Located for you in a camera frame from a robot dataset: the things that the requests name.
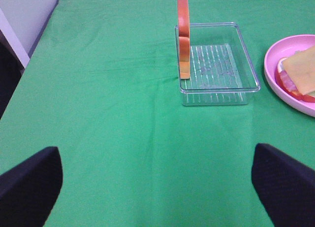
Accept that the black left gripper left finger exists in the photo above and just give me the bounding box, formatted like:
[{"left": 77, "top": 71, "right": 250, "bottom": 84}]
[{"left": 0, "top": 147, "right": 63, "bottom": 227}]

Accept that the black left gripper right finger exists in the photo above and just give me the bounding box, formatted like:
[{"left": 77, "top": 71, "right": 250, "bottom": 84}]
[{"left": 251, "top": 143, "right": 315, "bottom": 227}]

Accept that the yellow cheese slice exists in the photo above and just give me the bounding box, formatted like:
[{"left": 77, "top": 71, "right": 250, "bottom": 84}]
[{"left": 282, "top": 46, "right": 315, "bottom": 95}]

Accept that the toast bread slice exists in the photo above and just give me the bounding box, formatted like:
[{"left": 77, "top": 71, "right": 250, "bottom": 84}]
[
  {"left": 275, "top": 57, "right": 315, "bottom": 103},
  {"left": 177, "top": 0, "right": 190, "bottom": 79}
]

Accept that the green lettuce leaf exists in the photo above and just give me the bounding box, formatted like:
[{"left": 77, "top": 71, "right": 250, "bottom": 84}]
[{"left": 278, "top": 46, "right": 315, "bottom": 102}]

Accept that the bacon strip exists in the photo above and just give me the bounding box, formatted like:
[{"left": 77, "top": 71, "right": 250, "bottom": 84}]
[{"left": 279, "top": 71, "right": 300, "bottom": 95}]

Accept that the green tablecloth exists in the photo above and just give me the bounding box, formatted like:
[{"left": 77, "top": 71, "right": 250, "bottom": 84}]
[{"left": 0, "top": 0, "right": 315, "bottom": 227}]

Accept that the left clear plastic tray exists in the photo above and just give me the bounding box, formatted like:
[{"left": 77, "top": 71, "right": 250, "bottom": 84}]
[{"left": 179, "top": 22, "right": 260, "bottom": 106}]

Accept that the pink round plate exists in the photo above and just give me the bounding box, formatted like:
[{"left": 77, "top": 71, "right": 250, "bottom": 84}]
[{"left": 264, "top": 34, "right": 315, "bottom": 117}]

